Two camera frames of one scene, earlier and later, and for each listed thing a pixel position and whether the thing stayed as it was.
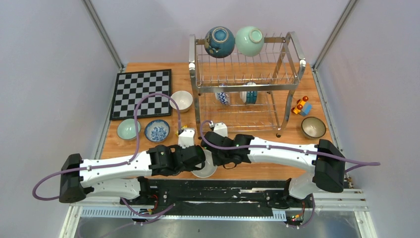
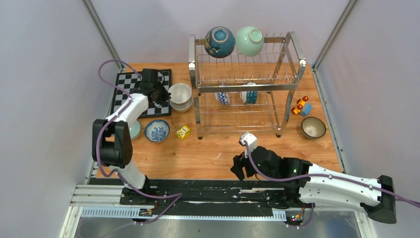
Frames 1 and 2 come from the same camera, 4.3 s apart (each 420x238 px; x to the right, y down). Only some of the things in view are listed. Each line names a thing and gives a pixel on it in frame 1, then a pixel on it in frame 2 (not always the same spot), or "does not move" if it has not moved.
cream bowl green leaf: (183, 99) does not move
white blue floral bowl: (157, 130) does not move
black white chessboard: (131, 87) does not move
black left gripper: (177, 148) to (165, 97)
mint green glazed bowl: (249, 41) does not move
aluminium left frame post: (98, 23) does not move
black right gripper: (218, 161) to (238, 160)
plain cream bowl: (209, 168) to (181, 93)
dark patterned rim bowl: (313, 127) does not move
